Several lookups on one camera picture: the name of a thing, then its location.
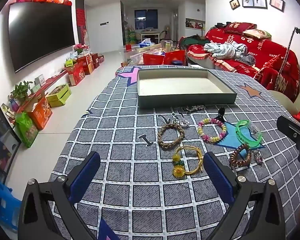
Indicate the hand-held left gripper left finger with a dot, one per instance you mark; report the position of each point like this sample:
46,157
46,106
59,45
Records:
87,166

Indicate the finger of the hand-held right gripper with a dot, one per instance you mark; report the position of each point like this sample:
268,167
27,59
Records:
288,127

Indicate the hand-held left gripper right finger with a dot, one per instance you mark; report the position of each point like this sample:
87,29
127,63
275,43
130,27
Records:
217,175

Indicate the black claw hair clip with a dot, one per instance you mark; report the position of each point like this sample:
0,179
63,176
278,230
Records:
220,113

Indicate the silver rhinestone hair clip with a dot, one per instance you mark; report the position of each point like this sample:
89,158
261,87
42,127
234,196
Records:
184,123

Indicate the silver star hair clip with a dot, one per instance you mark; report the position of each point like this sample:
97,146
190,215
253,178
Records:
192,108

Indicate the shallow grey-green box tray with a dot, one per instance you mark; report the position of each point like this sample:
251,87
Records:
180,86

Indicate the beige armchair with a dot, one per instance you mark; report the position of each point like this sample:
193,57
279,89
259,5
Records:
285,100

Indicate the grey checked tablecloth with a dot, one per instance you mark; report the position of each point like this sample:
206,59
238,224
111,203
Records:
120,130

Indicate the orange gift box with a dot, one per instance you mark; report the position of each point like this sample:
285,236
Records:
41,113

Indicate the black selfie stick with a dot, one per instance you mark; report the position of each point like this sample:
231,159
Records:
286,55

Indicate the sofa with red cover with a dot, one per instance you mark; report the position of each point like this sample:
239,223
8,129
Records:
272,55

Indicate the green cardboard box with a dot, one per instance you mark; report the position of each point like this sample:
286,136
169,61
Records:
58,95

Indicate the blue plastic stool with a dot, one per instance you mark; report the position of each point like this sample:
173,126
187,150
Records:
2,205

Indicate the pale blue clothes pile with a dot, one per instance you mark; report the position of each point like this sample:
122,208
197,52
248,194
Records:
227,50

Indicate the printed sofa pillow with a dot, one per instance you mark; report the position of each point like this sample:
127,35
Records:
256,33

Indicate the stack of red gift boxes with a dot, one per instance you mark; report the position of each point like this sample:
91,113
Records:
82,66

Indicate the green potted plant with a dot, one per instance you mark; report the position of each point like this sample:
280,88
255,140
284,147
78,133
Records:
21,90

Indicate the pink flower bouquet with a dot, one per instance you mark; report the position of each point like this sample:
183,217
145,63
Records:
80,48

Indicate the red gift bag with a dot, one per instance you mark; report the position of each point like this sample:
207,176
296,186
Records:
152,58
175,57

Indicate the blue tissue box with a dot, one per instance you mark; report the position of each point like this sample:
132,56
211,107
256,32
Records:
145,43

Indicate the green bottle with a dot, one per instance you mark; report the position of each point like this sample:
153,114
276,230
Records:
167,47

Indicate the dark window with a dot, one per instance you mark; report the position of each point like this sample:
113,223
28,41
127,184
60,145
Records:
145,18

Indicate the pink photo frame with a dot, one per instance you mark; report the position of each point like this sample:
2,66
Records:
277,3

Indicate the small dark photo frame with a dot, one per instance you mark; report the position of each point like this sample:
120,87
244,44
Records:
234,3

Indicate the black wall television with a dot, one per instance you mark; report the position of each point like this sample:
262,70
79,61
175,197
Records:
40,35

